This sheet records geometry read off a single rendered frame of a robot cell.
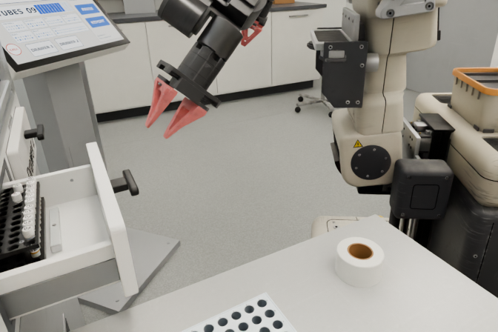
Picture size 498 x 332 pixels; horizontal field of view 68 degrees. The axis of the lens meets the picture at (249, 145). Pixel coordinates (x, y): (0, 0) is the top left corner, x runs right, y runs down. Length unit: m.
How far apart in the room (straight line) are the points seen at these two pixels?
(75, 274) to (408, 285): 0.46
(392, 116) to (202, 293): 0.64
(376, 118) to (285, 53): 3.10
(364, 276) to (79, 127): 1.25
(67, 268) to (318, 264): 0.37
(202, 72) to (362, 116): 0.52
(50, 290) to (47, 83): 1.05
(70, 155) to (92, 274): 1.09
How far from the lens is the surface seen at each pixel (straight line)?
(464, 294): 0.66
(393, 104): 0.99
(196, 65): 0.58
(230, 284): 0.61
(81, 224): 0.66
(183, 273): 1.77
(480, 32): 3.93
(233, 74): 3.83
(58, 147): 1.57
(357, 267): 0.59
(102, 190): 0.55
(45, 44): 1.39
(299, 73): 4.18
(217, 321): 0.52
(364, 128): 1.00
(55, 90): 1.51
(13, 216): 0.61
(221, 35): 0.59
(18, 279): 0.52
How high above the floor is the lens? 1.19
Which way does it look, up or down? 24 degrees down
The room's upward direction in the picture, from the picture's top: 2 degrees counter-clockwise
